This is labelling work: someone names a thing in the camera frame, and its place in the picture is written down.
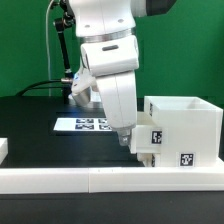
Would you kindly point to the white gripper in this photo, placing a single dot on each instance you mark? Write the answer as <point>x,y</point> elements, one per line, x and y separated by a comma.
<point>110,66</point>

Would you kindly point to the white drawer back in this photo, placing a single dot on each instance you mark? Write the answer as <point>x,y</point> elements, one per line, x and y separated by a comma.
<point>146,137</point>

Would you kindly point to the white drawer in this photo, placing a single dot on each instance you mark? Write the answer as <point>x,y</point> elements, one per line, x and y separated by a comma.
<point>146,137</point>
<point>146,159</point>

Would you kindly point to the white drawer cabinet box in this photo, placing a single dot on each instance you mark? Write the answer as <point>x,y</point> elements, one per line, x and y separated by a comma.
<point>186,130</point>

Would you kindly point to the white tag sheet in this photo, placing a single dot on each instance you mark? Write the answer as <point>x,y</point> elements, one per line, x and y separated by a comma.
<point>81,124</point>

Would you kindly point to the white L-shaped fence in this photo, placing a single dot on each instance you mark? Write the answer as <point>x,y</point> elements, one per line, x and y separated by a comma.
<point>98,180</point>

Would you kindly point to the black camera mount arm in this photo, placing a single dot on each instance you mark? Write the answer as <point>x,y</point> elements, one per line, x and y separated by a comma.
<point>61,24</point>

